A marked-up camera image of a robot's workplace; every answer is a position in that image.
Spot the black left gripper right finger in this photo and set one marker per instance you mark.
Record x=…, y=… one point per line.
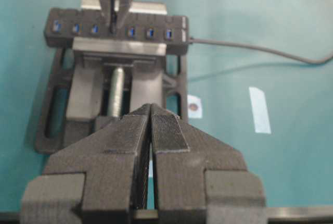
x=200, y=179

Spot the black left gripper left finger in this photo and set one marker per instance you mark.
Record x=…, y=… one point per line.
x=99, y=179

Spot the black multi-port USB hub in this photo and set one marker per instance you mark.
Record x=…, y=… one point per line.
x=117, y=30

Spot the white sticker with brown dot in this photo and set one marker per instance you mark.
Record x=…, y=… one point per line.
x=194, y=107

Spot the white tape strip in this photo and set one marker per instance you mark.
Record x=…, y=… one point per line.
x=259, y=108

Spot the grey bench vise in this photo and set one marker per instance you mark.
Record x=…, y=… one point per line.
x=98, y=76

